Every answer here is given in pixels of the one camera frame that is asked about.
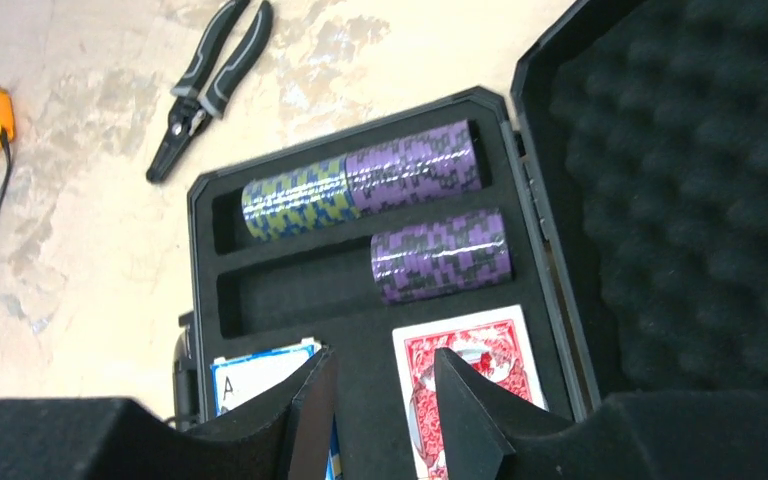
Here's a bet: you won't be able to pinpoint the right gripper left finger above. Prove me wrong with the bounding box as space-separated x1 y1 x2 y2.
0 347 337 479

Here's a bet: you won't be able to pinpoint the black grey pliers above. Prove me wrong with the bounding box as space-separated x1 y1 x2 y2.
145 1 274 184

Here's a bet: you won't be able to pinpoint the red playing card deck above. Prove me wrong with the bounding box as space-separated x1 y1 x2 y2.
392 305 546 479

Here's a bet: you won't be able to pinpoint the blue playing card deck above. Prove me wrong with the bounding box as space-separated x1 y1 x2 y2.
211 337 343 479

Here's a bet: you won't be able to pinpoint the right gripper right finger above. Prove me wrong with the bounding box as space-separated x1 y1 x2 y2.
434 348 768 479

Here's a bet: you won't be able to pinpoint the purple chip stack in case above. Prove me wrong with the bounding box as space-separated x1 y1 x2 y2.
345 119 483 216

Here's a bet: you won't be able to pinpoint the green blue chip stack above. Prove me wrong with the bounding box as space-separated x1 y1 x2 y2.
241 156 360 241

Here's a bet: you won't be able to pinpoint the purple 500 chip stack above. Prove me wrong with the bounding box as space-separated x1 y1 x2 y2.
370 209 513 304

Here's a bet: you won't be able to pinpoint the black poker set case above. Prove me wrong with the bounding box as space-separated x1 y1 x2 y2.
171 0 768 432

